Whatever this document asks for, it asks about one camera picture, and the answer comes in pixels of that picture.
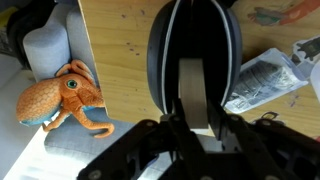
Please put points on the black headphones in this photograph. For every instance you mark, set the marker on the black headphones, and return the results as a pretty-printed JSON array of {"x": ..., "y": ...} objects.
[{"x": 196, "y": 30}]

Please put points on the orange fish sticker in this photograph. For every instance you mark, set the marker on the orange fish sticker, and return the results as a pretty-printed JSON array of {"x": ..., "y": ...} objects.
[{"x": 286, "y": 13}]

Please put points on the dark turtle sticker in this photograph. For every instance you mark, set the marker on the dark turtle sticker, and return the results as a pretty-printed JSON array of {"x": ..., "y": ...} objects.
[{"x": 308, "y": 48}]

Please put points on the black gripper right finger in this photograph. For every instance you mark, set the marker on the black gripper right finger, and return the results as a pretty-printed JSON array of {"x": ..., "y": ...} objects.
[{"x": 260, "y": 146}]

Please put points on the grey fabric sofa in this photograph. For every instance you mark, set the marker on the grey fabric sofa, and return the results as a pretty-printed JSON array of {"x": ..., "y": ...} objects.
[{"x": 50, "y": 46}]

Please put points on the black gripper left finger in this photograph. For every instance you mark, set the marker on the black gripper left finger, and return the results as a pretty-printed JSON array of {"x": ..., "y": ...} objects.
[{"x": 186, "y": 150}]

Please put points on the light wooden table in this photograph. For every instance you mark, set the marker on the light wooden table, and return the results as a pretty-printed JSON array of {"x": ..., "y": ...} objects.
[{"x": 116, "y": 50}]

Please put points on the orange octopus plush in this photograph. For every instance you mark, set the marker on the orange octopus plush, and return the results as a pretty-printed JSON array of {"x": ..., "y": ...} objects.
[{"x": 43, "y": 100}]

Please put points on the clear plastic bag with paper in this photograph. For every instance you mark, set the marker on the clear plastic bag with paper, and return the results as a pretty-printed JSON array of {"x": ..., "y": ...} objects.
[{"x": 263, "y": 80}]

